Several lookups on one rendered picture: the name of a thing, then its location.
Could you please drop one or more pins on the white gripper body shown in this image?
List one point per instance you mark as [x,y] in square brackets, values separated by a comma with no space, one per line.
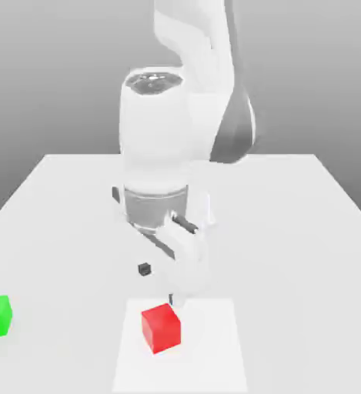
[186,249]

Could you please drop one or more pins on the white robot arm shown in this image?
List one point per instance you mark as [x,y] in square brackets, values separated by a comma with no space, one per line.
[155,129]

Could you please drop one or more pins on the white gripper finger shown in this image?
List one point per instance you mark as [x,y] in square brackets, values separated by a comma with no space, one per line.
[144,269]
[177,296]

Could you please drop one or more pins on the small red cube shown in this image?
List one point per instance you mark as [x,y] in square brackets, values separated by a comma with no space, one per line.
[161,329]

